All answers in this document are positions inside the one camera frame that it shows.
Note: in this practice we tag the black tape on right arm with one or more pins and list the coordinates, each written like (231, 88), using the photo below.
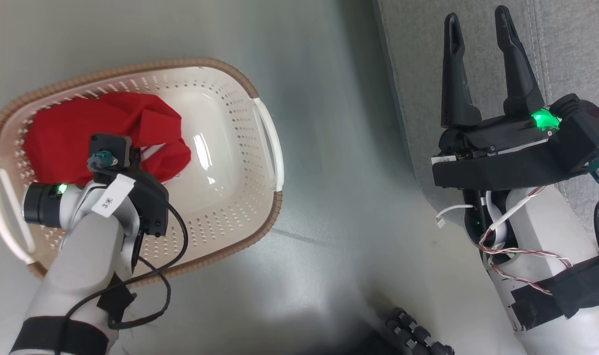
(566, 293)

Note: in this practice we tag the grey fabric sofa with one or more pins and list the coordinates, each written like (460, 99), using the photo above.
(408, 74)

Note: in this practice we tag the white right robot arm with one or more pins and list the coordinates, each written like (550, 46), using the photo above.
(551, 227)

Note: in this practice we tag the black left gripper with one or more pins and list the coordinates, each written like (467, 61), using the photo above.
(154, 207)

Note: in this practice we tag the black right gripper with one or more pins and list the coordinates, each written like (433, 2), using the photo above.
(497, 158)

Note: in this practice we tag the teal left camera connector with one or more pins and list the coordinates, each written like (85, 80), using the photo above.
(101, 159)

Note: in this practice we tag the white paper tag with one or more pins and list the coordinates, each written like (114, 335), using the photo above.
(113, 196)

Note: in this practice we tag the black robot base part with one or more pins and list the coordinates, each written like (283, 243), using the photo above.
(413, 337)

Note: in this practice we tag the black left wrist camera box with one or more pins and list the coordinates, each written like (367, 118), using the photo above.
(109, 144)

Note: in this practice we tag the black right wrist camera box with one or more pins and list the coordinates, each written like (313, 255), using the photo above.
(585, 128)

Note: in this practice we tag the cream perforated laundry basket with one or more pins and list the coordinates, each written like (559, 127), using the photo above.
(220, 162)

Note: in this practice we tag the red garment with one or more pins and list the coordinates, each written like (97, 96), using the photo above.
(72, 133)

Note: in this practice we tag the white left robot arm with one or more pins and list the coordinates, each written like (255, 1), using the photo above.
(82, 256)

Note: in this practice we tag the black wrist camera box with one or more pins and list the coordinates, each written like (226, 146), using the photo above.
(109, 144)
(585, 128)

